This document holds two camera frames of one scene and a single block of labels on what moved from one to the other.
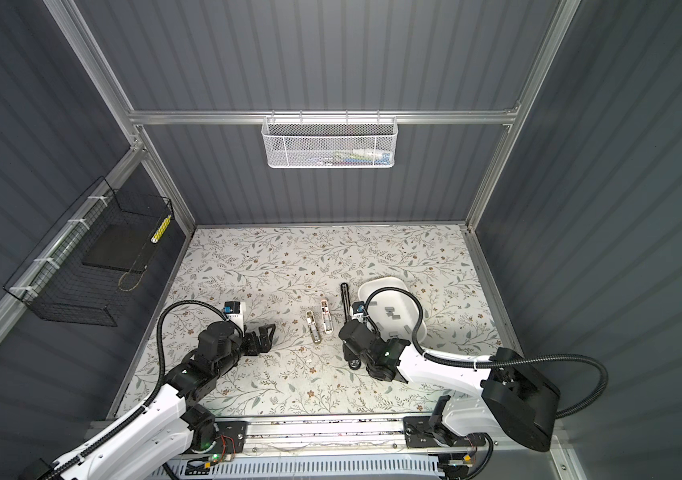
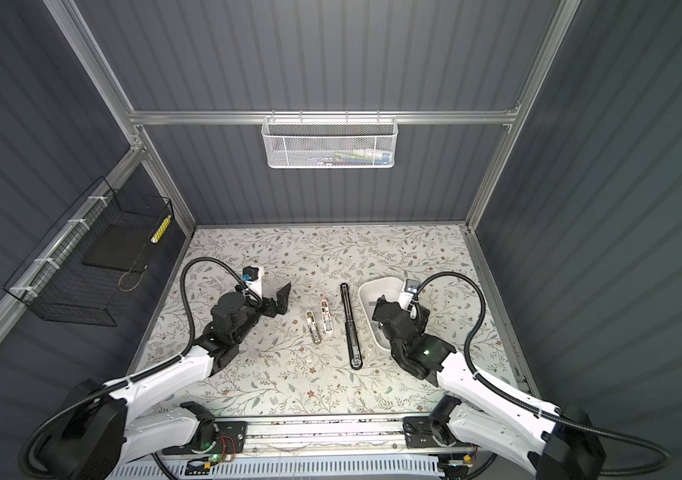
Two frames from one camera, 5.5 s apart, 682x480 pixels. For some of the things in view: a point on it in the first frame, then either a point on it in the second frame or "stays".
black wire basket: (93, 260) stays
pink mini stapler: (326, 317) stays
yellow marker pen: (161, 229) stays
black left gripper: (253, 347) → (280, 304)
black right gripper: (375, 334) → (421, 319)
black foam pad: (125, 246) stays
